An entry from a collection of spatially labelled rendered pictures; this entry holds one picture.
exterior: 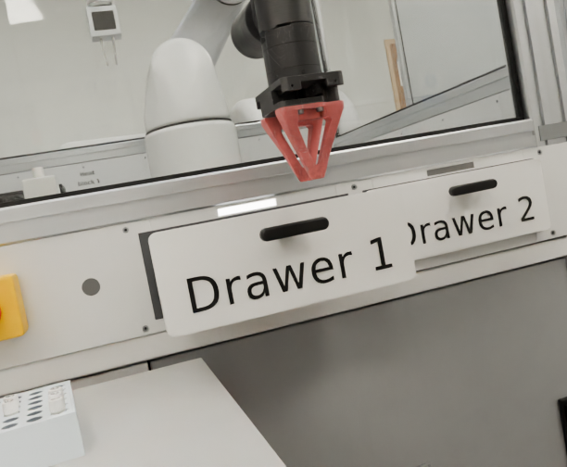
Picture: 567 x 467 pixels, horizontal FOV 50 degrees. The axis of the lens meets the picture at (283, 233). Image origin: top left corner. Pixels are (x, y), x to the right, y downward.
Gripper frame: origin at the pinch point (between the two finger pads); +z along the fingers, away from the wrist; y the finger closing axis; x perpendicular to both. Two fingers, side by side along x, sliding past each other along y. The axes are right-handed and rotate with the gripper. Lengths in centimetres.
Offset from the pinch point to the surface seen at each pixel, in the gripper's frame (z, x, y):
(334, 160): -1.4, -10.7, 18.6
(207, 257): 6.9, 11.9, 2.8
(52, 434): 17.6, 28.6, -7.9
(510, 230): 13.1, -35.8, 16.5
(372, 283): 13.6, -6.0, 2.4
